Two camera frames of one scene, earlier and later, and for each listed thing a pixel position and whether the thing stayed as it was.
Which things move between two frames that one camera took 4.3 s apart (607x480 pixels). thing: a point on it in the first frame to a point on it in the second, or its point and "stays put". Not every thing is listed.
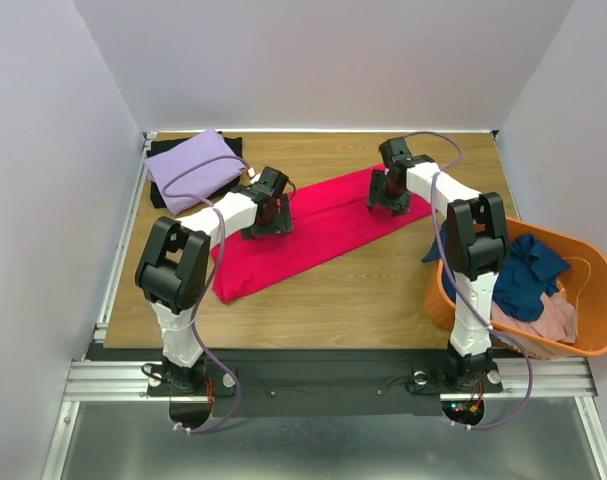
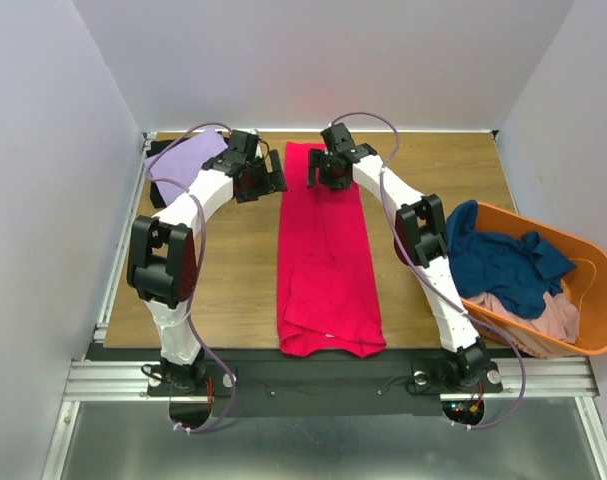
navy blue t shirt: [521, 285] stays put
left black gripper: [281, 225] to [266, 186]
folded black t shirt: [154, 147] stays put
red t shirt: [330, 219] to [327, 297]
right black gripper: [388, 201] to [313, 168]
